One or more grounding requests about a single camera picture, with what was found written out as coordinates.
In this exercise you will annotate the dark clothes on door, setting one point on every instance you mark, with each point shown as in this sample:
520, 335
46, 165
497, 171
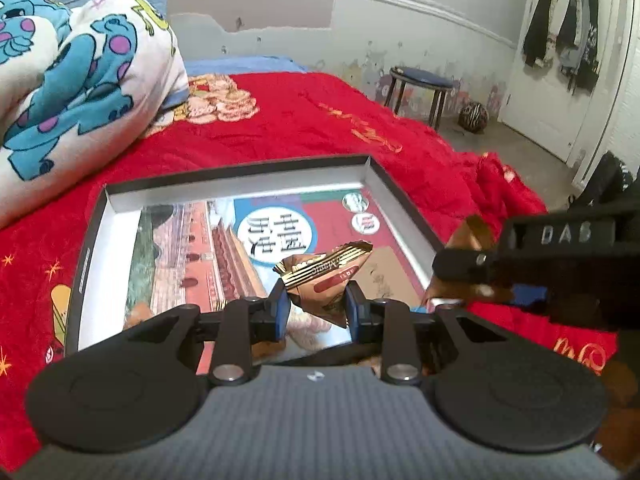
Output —
567, 32

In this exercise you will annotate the white blue monster quilt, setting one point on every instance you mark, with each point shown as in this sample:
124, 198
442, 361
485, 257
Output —
78, 86

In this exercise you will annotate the colourful history textbook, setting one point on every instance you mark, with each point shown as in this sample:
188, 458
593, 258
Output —
211, 252

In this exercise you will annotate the black shallow cardboard box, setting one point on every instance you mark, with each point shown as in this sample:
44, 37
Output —
98, 298

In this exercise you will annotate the black bag by door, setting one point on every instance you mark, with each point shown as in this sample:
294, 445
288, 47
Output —
611, 181

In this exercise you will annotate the brown snack packet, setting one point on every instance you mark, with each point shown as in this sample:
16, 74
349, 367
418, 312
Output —
455, 272
316, 282

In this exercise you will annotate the striped ball on floor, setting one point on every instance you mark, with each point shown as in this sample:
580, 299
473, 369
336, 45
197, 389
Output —
473, 117

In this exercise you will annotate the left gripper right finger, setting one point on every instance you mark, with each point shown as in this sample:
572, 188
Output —
388, 323

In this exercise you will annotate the white door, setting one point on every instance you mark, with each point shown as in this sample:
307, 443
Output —
569, 125

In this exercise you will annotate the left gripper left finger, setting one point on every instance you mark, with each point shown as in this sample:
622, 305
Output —
240, 324

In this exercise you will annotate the red plush blanket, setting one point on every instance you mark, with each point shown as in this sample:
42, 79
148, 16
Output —
289, 116

